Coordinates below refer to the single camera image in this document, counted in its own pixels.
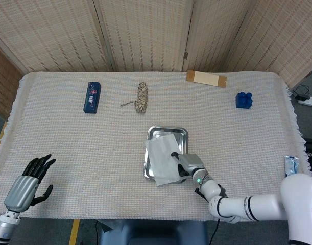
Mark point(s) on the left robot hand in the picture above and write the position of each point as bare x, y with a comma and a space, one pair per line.
21, 190

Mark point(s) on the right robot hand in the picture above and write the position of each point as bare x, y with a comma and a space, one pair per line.
192, 163

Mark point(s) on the white paper sheet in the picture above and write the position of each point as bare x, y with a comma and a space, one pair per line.
161, 160

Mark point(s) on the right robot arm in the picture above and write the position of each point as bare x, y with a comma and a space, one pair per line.
260, 206

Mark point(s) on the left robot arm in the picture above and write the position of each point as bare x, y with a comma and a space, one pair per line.
3, 225

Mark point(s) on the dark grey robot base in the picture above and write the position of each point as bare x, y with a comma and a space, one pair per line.
150, 234

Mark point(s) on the silver metal tray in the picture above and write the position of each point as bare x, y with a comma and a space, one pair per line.
180, 137

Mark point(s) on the blue building block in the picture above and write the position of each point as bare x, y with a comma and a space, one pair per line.
243, 102

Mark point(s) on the cardboard strip with cream card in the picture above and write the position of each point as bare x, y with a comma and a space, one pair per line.
206, 79

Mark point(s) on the white woven tablecloth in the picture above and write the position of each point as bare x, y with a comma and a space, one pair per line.
94, 143

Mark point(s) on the white blue toothpaste tube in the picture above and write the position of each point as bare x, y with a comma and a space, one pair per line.
290, 164

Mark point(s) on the brown woven screen panel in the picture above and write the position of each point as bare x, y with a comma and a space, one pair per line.
2, 84

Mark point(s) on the metal screen hinge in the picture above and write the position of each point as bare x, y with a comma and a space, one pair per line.
186, 55

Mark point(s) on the dark blue printed box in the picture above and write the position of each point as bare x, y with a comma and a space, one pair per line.
92, 98

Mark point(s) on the beige woven screen panel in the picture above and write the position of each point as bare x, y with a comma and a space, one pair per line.
286, 38
145, 33
51, 33
212, 33

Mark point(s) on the white power strip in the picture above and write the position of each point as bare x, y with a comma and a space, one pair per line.
310, 102

